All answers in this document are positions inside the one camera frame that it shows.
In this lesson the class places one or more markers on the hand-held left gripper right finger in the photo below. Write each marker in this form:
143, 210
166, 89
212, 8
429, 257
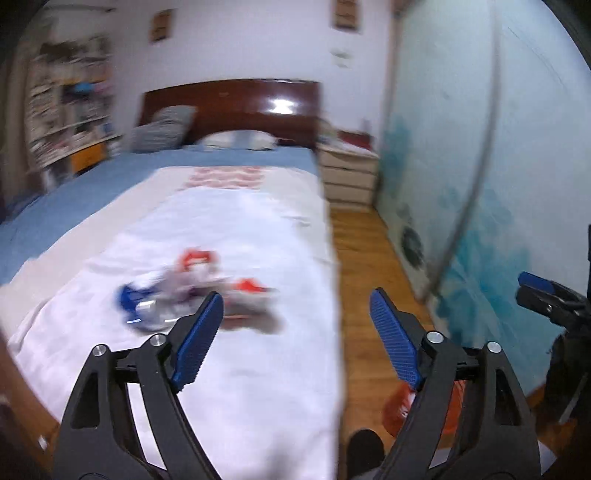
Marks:
397, 341

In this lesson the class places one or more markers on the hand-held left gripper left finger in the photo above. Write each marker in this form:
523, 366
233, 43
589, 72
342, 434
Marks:
198, 341

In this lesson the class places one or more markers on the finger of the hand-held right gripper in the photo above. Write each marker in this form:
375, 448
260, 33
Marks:
535, 279
535, 300

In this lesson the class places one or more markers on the torn red white carton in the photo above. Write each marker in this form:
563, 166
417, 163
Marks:
251, 297

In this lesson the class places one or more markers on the orange mesh basket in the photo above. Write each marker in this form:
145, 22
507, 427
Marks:
399, 410

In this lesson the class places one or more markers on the red white wrapper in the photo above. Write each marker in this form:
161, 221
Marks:
198, 262

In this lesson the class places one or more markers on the white woven cloth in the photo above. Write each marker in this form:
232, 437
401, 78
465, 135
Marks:
231, 392

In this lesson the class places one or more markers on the black shoe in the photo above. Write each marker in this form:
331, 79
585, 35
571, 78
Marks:
365, 452

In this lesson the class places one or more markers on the floral sliding wardrobe door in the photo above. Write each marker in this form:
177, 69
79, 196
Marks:
461, 161

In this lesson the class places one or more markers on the light wooden nightstand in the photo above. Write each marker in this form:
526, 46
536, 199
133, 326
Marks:
346, 175

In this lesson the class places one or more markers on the blue grey striped pillow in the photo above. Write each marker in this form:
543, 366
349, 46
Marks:
238, 140

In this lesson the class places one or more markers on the red box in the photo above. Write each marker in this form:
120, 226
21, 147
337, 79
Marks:
355, 139

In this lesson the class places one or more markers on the white wooden bookshelf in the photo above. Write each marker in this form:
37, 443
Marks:
92, 157

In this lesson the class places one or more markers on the grey plaid pillow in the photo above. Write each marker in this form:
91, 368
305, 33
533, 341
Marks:
159, 129

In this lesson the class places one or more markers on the dark wooden bed headboard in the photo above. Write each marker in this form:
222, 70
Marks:
231, 104

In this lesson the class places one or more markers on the rows of books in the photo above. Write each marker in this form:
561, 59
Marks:
60, 101

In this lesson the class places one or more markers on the striped curtain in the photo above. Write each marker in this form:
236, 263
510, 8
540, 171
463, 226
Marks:
16, 115

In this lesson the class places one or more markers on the deer wall decoration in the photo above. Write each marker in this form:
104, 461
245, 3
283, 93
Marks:
341, 57

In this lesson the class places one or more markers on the honeycomb wall picture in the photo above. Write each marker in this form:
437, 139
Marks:
162, 26
347, 14

